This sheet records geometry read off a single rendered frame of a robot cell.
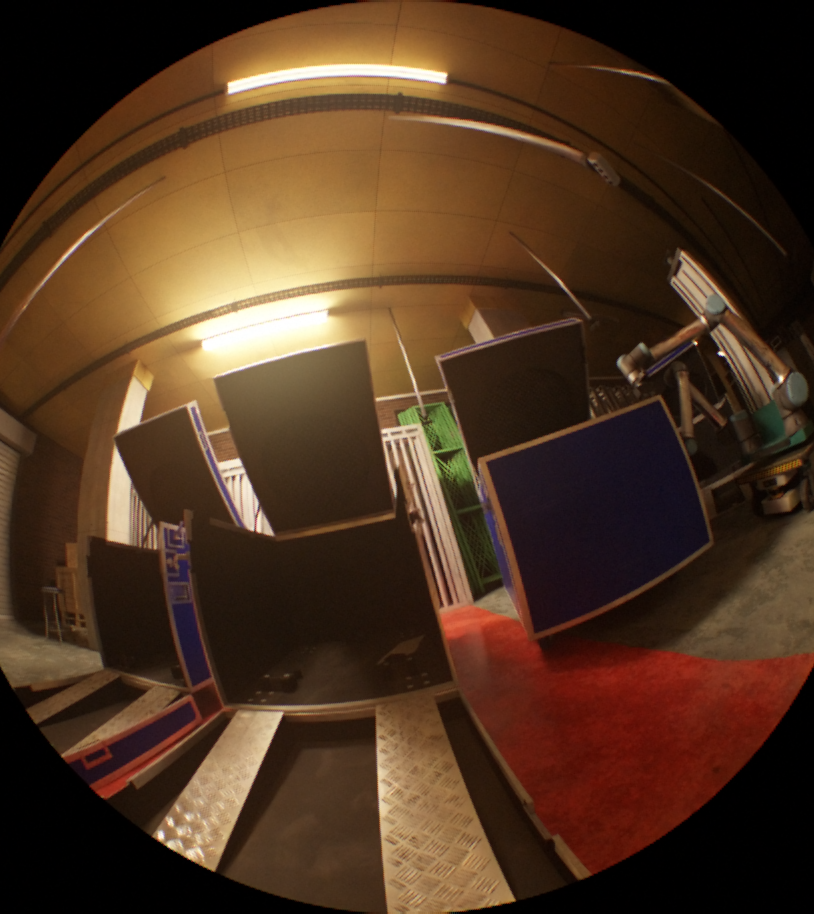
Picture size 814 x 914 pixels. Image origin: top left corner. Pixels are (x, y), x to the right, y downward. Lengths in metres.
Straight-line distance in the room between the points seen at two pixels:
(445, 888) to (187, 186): 3.35
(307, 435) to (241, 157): 2.25
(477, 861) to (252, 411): 1.89
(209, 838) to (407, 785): 0.48
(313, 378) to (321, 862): 1.82
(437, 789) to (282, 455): 1.72
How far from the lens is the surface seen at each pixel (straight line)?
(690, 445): 1.90
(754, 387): 2.36
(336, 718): 1.08
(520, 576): 1.16
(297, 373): 1.57
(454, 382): 1.81
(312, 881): 0.76
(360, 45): 2.70
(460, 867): 0.67
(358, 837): 0.80
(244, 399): 1.67
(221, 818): 0.88
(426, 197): 2.84
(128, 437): 2.29
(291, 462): 1.80
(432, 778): 0.77
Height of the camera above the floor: 0.65
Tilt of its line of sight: 20 degrees up
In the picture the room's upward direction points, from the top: 15 degrees counter-clockwise
